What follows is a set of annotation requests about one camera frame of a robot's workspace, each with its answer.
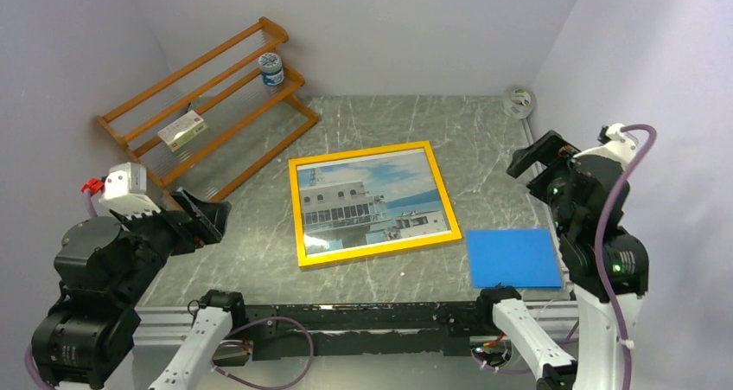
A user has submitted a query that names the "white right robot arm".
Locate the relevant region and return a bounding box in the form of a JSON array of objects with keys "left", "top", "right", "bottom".
[{"left": 475, "top": 124, "right": 656, "bottom": 389}]

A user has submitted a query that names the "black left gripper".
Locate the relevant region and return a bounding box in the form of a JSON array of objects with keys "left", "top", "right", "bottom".
[{"left": 112, "top": 183, "right": 231, "bottom": 301}]

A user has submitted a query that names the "small white green box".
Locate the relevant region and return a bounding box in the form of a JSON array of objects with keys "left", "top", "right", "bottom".
[{"left": 156, "top": 110, "right": 208, "bottom": 152}]

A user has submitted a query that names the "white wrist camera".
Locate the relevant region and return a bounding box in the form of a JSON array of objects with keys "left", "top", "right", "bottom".
[
  {"left": 573, "top": 123, "right": 639, "bottom": 167},
  {"left": 80, "top": 162, "right": 162, "bottom": 219}
]

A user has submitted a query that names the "orange wooden rack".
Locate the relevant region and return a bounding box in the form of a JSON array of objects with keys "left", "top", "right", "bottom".
[{"left": 96, "top": 16, "right": 319, "bottom": 201}]

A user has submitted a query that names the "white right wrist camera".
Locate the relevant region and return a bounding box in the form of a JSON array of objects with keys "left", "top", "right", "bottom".
[{"left": 573, "top": 123, "right": 639, "bottom": 167}]

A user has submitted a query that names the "blue white round jar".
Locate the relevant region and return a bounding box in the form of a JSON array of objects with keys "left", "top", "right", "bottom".
[{"left": 258, "top": 52, "right": 284, "bottom": 86}]

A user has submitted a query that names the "printed building photo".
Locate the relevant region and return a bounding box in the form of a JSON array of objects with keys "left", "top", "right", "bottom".
[{"left": 296, "top": 149, "right": 454, "bottom": 257}]

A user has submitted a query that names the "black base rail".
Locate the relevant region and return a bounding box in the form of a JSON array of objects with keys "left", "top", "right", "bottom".
[{"left": 189, "top": 286, "right": 532, "bottom": 361}]

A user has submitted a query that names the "clear tape roll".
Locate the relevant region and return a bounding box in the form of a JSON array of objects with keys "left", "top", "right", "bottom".
[{"left": 501, "top": 86, "right": 537, "bottom": 119}]

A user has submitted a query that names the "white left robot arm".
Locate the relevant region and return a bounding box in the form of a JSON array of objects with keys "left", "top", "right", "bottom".
[{"left": 29, "top": 189, "right": 233, "bottom": 389}]

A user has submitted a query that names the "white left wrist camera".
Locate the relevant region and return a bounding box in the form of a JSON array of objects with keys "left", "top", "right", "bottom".
[{"left": 80, "top": 162, "right": 162, "bottom": 219}]

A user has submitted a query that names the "blue foam pad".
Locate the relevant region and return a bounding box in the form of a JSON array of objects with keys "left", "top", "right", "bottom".
[{"left": 466, "top": 228, "right": 564, "bottom": 290}]

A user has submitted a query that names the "yellow wooden picture frame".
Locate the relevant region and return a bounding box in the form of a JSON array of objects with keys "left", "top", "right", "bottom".
[{"left": 287, "top": 140, "right": 464, "bottom": 271}]

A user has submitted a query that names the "aluminium extrusion rail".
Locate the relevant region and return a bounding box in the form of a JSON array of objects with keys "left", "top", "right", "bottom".
[{"left": 133, "top": 301, "right": 578, "bottom": 346}]

